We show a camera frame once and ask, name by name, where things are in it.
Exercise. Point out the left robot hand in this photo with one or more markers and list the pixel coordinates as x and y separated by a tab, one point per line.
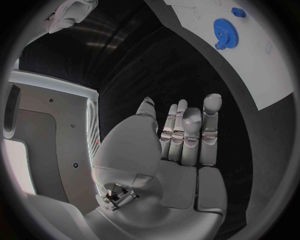
145	168

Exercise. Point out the blue gear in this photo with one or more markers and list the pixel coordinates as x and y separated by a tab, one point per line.
226	32

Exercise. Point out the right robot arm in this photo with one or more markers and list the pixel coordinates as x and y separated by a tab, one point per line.
70	13

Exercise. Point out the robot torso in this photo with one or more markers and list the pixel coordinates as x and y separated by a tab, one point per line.
46	140

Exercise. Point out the blue plug with hole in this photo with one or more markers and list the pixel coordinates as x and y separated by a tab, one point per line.
238	12

